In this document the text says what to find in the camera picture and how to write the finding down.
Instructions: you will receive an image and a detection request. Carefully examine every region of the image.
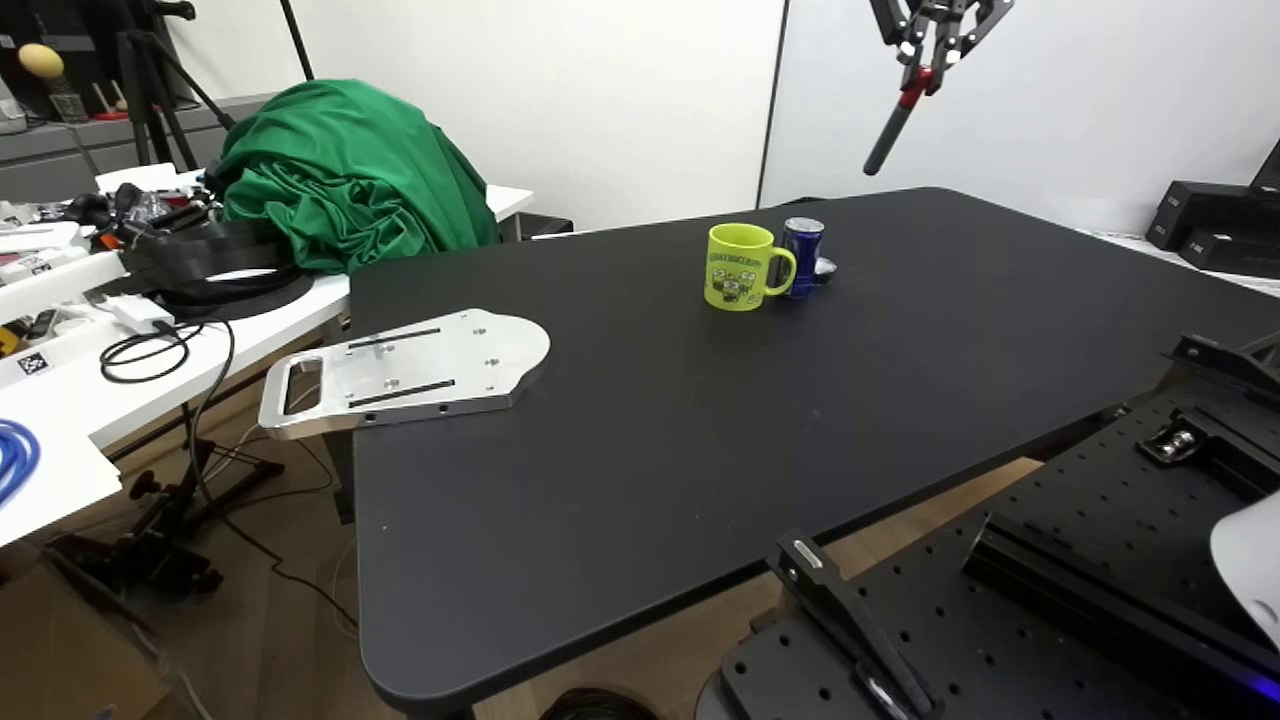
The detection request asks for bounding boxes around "green cloth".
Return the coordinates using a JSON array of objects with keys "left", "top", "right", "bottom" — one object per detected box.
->
[{"left": 205, "top": 76, "right": 505, "bottom": 278}]

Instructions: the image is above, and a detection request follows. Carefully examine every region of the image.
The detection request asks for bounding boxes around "black equipment box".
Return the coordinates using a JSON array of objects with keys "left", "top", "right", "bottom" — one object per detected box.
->
[{"left": 1145, "top": 135, "right": 1280, "bottom": 285}]

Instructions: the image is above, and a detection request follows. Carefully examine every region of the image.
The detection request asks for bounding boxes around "black cable loop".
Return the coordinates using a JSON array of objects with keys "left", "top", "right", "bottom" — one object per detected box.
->
[{"left": 96, "top": 314, "right": 206, "bottom": 388}]

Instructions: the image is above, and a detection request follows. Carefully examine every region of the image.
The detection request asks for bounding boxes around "black rail with silver bracket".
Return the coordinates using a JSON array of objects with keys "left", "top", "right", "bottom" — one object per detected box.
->
[{"left": 1137, "top": 400, "right": 1280, "bottom": 499}]

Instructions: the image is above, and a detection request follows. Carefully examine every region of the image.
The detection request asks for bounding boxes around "black perforated breadboard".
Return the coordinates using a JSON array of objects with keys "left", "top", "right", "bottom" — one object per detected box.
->
[{"left": 691, "top": 336, "right": 1280, "bottom": 720}]

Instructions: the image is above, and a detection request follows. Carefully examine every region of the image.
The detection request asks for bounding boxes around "black table clamp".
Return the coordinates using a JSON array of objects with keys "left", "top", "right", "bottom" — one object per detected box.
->
[{"left": 775, "top": 530, "right": 940, "bottom": 720}]

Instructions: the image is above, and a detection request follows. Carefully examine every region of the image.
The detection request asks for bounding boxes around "silver metal plate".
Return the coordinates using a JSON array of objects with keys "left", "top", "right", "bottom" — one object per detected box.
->
[{"left": 250, "top": 304, "right": 555, "bottom": 444}]

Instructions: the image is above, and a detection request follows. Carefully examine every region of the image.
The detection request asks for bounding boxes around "black bag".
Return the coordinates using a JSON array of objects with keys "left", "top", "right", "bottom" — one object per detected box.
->
[{"left": 115, "top": 212, "right": 297, "bottom": 304}]

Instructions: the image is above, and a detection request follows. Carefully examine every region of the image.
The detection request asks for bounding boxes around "blue cable loop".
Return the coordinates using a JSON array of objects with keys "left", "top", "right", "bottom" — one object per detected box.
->
[{"left": 0, "top": 414, "right": 43, "bottom": 508}]

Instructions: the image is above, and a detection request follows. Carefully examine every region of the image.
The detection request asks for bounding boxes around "blue drink can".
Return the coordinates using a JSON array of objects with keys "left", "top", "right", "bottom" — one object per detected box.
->
[{"left": 778, "top": 212, "right": 832, "bottom": 300}]

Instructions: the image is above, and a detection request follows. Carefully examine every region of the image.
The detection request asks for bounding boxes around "yellow-green printed mug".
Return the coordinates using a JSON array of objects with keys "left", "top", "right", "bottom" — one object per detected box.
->
[{"left": 698, "top": 218, "right": 803, "bottom": 318}]

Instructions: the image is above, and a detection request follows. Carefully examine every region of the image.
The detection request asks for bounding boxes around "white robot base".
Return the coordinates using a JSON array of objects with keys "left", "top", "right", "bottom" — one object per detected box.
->
[{"left": 1203, "top": 488, "right": 1280, "bottom": 653}]

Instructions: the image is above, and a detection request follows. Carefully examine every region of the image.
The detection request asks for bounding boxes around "black tripod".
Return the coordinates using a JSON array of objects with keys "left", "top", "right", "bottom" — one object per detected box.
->
[{"left": 109, "top": 0, "right": 241, "bottom": 170}]

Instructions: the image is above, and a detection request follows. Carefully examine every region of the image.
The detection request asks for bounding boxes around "black rail with blue light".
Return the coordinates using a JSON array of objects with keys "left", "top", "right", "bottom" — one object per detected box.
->
[{"left": 960, "top": 519, "right": 1280, "bottom": 705}]

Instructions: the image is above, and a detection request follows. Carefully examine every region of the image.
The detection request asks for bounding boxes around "yellow ball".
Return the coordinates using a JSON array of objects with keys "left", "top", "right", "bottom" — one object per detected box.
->
[{"left": 12, "top": 38, "right": 69, "bottom": 88}]

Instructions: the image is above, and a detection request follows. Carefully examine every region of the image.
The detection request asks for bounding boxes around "black marker with red cap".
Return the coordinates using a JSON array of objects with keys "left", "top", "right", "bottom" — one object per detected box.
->
[{"left": 859, "top": 60, "right": 940, "bottom": 181}]

